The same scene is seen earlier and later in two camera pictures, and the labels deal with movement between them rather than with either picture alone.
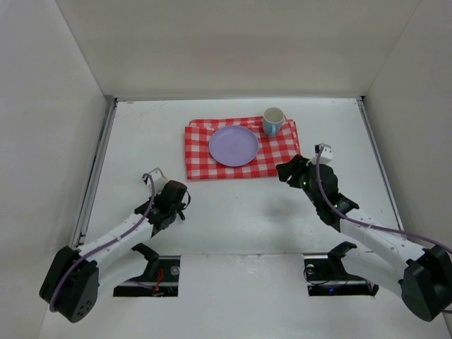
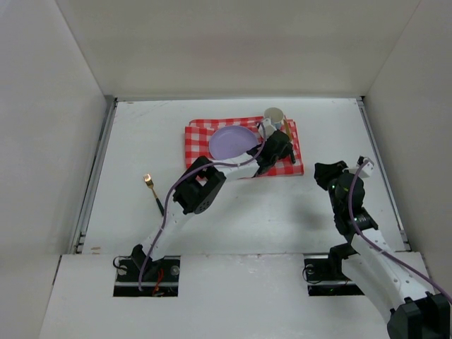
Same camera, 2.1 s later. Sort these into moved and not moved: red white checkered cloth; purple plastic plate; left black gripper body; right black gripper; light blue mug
Moved: left black gripper body; right black gripper
Not moved: red white checkered cloth; purple plastic plate; light blue mug
